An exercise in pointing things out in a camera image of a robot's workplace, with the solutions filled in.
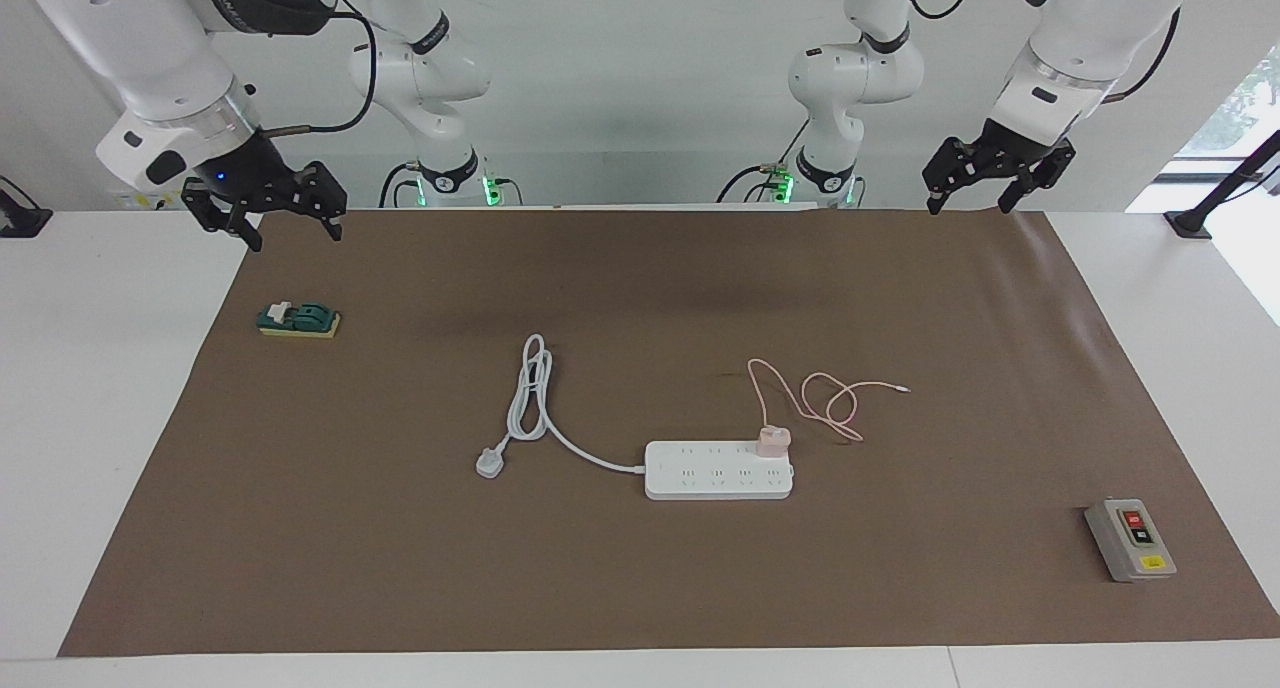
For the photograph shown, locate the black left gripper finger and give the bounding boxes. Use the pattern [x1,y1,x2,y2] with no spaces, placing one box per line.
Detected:
[1000,148,1076,215]
[925,140,966,215]

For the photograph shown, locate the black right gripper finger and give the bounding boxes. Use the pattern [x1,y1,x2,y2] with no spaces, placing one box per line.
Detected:
[183,186,263,253]
[305,163,348,241]

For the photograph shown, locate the pink charging cable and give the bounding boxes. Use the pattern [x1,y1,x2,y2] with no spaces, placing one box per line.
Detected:
[748,358,911,444]

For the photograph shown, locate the white power strip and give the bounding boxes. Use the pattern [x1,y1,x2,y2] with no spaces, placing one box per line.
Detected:
[644,440,796,501]

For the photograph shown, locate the black angled stand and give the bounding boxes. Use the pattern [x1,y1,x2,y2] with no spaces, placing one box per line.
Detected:
[1165,128,1280,241]

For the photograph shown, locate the black table clamp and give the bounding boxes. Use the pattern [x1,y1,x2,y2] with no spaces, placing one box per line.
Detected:
[0,175,53,239]

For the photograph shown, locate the window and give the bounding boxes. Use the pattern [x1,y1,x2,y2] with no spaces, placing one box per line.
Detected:
[1175,48,1280,159]

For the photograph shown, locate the brown table mat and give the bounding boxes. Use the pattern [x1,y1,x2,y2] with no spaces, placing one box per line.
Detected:
[58,206,1280,657]

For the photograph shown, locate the black right base cable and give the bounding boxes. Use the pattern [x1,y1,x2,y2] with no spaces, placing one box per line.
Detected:
[378,158,426,209]

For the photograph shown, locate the black base cable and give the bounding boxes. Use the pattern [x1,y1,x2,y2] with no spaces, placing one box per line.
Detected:
[715,148,801,206]
[378,158,426,209]

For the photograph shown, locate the white wall socket box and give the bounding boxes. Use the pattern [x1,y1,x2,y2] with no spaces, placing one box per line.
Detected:
[110,186,196,212]

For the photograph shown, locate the green knife switch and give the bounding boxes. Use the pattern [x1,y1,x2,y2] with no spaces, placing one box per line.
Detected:
[257,301,342,340]

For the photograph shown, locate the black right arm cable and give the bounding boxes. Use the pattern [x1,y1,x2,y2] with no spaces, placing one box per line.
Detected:
[262,0,379,139]

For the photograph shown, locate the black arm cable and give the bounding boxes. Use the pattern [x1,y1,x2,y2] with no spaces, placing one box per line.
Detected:
[262,0,379,139]
[900,0,1188,104]

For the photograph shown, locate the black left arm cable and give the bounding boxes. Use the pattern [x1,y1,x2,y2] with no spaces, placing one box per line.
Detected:
[900,0,1188,104]

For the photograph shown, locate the black left base cable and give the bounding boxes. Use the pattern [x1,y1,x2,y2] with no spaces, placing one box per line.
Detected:
[715,148,801,206]

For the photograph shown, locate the white power cord with plug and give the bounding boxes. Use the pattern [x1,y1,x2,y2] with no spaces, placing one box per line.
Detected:
[475,334,649,480]

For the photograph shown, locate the grey on-off switch box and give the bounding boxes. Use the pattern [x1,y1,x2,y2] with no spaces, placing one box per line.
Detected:
[1085,498,1178,583]

